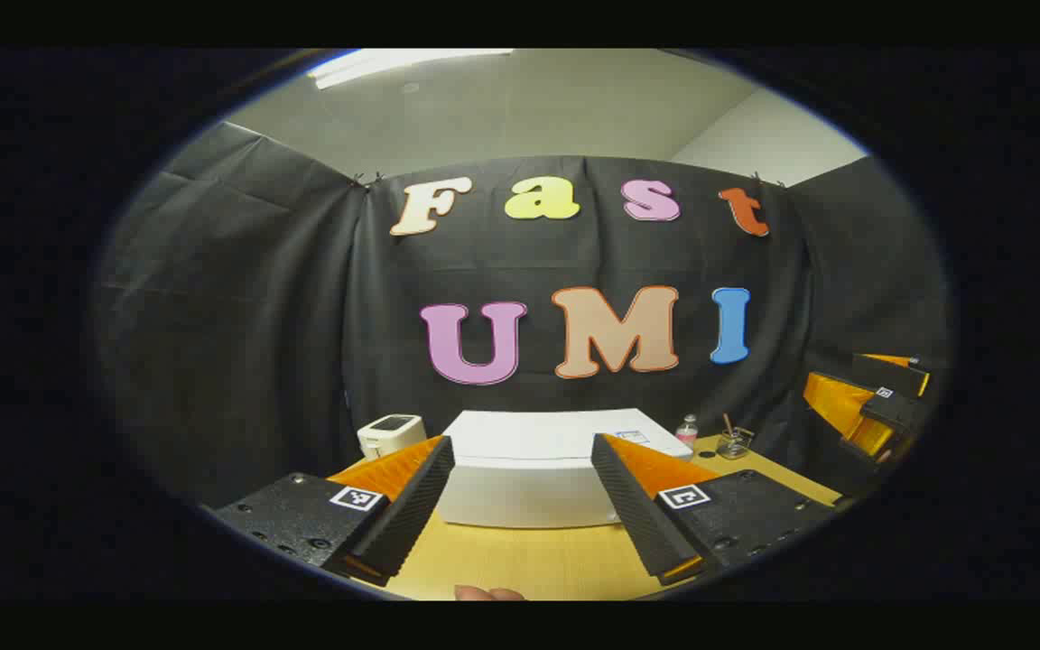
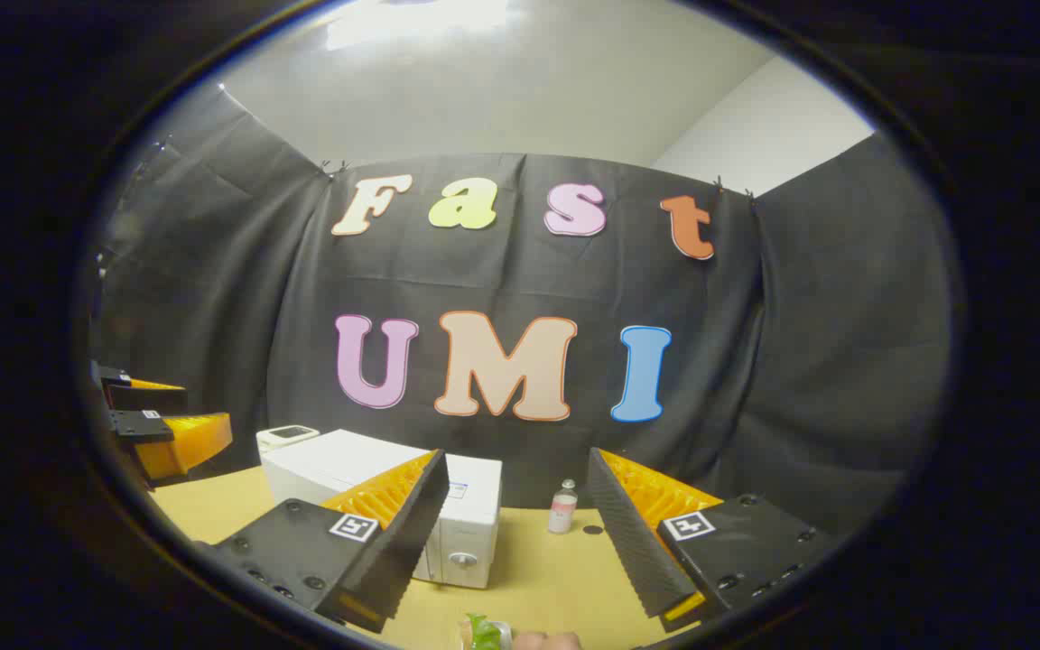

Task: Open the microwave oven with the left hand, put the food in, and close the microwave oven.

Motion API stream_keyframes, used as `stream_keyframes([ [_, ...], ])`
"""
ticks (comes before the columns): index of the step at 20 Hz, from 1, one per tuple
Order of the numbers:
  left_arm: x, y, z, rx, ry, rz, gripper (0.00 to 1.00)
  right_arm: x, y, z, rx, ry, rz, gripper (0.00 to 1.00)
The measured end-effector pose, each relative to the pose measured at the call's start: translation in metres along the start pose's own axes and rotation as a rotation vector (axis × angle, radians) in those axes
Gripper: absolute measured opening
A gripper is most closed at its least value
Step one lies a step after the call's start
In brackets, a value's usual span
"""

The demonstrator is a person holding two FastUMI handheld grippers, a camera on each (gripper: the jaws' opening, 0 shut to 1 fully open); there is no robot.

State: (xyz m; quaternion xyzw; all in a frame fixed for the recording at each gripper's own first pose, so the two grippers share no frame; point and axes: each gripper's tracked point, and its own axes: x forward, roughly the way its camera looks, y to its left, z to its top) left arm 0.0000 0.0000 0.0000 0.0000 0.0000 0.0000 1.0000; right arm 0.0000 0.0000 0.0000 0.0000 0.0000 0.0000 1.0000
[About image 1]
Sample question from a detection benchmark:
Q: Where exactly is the small white appliance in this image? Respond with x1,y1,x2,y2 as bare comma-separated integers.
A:
357,413,428,460

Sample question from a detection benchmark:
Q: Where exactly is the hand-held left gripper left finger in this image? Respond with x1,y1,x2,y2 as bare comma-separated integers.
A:
213,435,456,588

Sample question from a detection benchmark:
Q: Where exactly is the clear glass jar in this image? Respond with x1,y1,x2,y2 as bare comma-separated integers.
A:
716,426,756,461

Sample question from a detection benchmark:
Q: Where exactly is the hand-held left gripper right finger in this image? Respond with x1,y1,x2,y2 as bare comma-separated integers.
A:
590,432,839,588

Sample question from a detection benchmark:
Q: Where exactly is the white microwave oven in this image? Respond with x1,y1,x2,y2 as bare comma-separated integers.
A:
436,409,695,530

